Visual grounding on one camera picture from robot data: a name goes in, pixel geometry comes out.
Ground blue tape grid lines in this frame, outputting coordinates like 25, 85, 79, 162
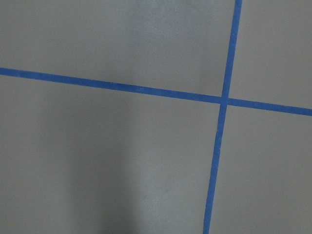
0, 0, 312, 234

